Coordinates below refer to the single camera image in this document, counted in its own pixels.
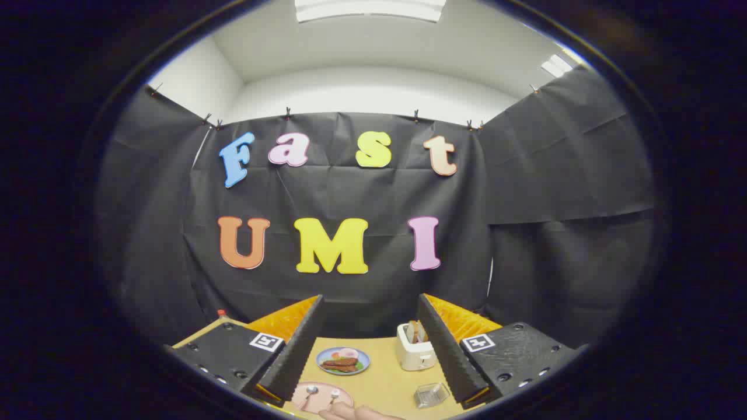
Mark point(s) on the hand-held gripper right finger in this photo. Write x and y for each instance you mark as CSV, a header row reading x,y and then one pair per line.
x,y
443,350

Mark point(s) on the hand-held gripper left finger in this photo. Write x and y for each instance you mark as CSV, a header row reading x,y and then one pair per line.
x,y
297,350

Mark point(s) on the blue plate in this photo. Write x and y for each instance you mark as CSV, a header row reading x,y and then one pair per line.
x,y
324,354

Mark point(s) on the white toaster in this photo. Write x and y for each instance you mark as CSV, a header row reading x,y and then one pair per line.
x,y
414,356

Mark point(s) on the brown steak piece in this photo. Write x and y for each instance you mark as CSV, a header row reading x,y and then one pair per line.
x,y
341,361
340,368

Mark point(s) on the pink ham slice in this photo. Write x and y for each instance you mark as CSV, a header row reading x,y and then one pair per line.
x,y
349,353

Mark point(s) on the pink plate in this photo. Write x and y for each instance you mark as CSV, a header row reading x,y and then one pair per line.
x,y
321,402

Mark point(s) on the small ceiling light panel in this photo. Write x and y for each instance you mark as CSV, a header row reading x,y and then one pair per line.
x,y
556,65

